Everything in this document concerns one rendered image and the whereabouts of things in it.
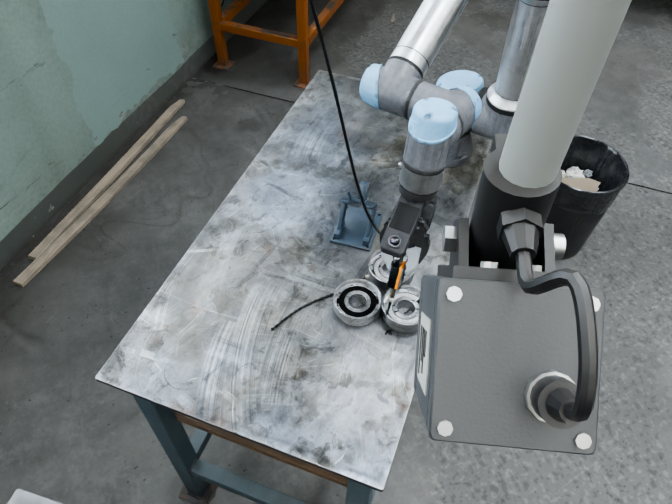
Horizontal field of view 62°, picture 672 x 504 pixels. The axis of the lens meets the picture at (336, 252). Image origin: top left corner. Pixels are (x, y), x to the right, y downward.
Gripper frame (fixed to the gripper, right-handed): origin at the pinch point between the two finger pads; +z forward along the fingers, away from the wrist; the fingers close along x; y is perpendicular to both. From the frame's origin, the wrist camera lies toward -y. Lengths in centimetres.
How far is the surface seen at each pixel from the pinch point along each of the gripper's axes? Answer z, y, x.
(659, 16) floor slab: 42, 364, -84
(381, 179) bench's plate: 8.0, 40.1, 15.4
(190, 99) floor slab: 75, 157, 155
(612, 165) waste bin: 37, 134, -55
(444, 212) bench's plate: 8.5, 34.7, -3.4
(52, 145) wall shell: 58, 68, 164
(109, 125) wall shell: 67, 103, 165
